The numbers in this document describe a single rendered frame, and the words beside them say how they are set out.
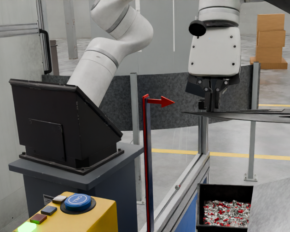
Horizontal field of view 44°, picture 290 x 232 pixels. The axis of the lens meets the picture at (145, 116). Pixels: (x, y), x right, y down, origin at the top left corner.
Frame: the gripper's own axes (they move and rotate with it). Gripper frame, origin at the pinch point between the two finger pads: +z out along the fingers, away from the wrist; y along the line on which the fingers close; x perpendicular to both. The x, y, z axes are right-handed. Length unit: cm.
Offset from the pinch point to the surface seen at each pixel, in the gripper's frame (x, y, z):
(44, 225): -31.7, -15.5, 20.2
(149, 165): -1.0, -12.4, 14.3
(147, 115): -4.3, -12.3, 3.6
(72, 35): 885, -657, -238
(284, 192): -2.9, 15.1, 15.8
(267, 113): -4.3, 11.2, 1.6
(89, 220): -28.7, -10.2, 19.3
